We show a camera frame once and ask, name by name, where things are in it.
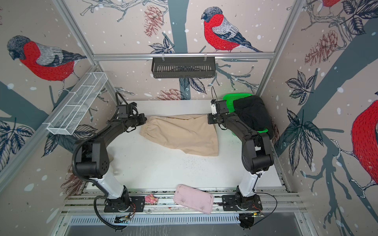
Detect green plastic basket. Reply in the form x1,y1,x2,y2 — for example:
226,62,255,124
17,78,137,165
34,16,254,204
223,93,273,139

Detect black shorts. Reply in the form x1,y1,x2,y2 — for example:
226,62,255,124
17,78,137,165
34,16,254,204
233,95,274,140

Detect beige shorts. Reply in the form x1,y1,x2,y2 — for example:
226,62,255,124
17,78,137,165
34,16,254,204
139,115,219,156

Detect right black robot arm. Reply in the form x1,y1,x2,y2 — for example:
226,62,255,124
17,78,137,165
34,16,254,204
208,99,274,210

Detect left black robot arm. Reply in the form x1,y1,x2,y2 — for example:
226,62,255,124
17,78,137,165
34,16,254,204
72,102,147,209

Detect small pink toy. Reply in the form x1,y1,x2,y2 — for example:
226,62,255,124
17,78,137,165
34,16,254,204
145,194,158,205

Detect pink plastic tray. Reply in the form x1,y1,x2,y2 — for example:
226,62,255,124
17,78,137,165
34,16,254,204
173,184,214,214

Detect black hanging wire basket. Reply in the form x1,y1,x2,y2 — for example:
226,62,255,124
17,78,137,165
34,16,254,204
151,57,216,79

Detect white mesh wire shelf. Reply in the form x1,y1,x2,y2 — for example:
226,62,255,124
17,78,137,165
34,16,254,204
47,72,108,135

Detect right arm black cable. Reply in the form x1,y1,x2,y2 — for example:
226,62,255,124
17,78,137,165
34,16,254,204
238,173,279,230

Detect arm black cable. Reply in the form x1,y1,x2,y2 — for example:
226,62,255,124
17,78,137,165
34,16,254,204
238,173,279,230
94,194,131,231

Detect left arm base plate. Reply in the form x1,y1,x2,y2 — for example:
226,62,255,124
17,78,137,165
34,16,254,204
104,196,145,213

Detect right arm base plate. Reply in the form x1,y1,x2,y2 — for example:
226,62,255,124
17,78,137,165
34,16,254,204
221,193,263,211

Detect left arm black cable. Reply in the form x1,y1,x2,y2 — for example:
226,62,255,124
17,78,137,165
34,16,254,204
94,194,131,231

